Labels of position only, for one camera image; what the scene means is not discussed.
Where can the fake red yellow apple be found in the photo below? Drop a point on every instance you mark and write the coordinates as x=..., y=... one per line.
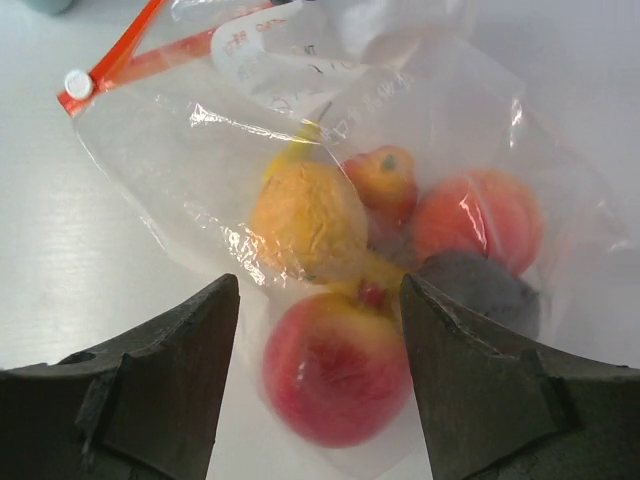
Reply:
x=334, y=372

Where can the teal plastic bin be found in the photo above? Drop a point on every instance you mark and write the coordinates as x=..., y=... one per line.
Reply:
x=50, y=7

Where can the fake dark plum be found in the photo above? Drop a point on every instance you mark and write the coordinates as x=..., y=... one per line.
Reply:
x=482, y=285

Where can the fake orange fruit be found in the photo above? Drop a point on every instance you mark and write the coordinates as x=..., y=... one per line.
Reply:
x=309, y=223

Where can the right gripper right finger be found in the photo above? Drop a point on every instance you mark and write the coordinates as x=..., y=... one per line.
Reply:
x=496, y=405

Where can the fake small peach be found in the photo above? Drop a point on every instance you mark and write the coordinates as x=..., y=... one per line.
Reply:
x=384, y=179

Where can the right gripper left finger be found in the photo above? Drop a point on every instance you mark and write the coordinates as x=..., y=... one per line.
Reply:
x=142, y=405

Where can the white zip slider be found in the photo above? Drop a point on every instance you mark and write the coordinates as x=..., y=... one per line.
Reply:
x=78, y=85

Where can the clear zip top bag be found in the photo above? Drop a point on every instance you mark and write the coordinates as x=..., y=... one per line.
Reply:
x=408, y=235

